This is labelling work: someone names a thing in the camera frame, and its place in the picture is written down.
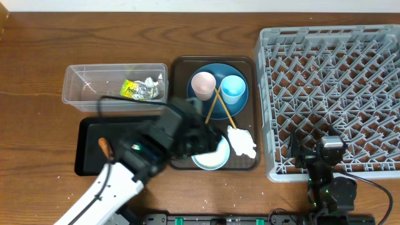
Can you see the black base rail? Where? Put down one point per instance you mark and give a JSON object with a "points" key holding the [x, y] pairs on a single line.
{"points": [[273, 219]]}

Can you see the dark blue plate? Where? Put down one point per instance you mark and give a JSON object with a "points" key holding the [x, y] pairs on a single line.
{"points": [[220, 71]]}

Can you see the light blue cup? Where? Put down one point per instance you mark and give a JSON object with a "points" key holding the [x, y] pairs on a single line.
{"points": [[232, 88]]}

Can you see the orange carrot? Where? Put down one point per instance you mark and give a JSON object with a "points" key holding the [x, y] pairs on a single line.
{"points": [[106, 147]]}

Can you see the light blue bowl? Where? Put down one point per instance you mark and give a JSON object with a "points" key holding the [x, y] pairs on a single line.
{"points": [[213, 160]]}

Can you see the wooden chopstick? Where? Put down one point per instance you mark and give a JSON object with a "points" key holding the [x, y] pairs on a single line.
{"points": [[225, 108], [213, 105]]}

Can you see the clear plastic bin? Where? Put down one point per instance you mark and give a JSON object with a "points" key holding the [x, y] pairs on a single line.
{"points": [[85, 84]]}

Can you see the white napkin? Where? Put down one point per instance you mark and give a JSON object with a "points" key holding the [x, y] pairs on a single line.
{"points": [[242, 142]]}

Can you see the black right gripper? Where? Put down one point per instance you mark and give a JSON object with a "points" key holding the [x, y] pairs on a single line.
{"points": [[306, 157]]}

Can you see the yellow silver snack wrapper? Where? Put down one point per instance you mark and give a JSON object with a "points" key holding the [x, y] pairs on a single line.
{"points": [[133, 89]]}

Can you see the black tray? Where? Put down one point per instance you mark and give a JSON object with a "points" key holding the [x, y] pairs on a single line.
{"points": [[90, 158]]}

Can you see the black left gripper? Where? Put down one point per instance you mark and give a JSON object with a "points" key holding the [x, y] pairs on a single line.
{"points": [[210, 136]]}

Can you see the white tissue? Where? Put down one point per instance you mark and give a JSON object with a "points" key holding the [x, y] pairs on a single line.
{"points": [[153, 87]]}

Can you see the brown serving tray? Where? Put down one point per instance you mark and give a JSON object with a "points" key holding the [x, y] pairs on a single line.
{"points": [[183, 67]]}

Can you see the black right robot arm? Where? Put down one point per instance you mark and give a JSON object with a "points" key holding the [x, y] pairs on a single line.
{"points": [[332, 197]]}

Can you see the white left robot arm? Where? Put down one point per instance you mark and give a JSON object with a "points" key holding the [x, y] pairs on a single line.
{"points": [[113, 187]]}

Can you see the grey dishwasher rack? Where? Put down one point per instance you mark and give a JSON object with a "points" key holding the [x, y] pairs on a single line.
{"points": [[346, 78]]}

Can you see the pink cup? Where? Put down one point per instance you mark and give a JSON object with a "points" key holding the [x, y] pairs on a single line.
{"points": [[203, 84]]}

